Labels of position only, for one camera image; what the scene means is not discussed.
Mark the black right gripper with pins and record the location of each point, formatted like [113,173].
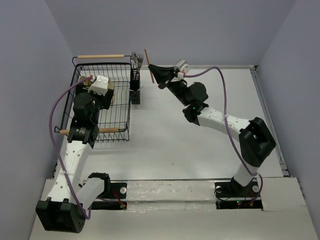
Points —
[162,73]

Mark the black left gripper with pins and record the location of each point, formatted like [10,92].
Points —
[105,100]

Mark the black fork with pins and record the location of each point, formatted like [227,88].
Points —
[140,59]

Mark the all silver fork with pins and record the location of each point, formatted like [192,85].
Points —
[134,59]

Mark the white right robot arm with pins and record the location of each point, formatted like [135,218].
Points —
[252,140]

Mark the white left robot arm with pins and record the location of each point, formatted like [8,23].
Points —
[68,205]

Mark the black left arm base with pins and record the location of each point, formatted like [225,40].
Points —
[114,200]

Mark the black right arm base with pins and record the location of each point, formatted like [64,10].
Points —
[230,195]

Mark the black perforated utensil caddy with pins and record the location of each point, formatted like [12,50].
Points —
[135,85]

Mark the cream plate with red mark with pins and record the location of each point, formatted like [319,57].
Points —
[112,89]

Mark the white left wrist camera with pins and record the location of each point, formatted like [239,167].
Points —
[100,85]

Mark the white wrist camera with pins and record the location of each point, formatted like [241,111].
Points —
[181,68]
[100,85]

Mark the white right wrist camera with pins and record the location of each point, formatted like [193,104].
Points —
[181,68]

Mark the black wire dish rack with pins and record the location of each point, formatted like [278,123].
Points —
[113,123]

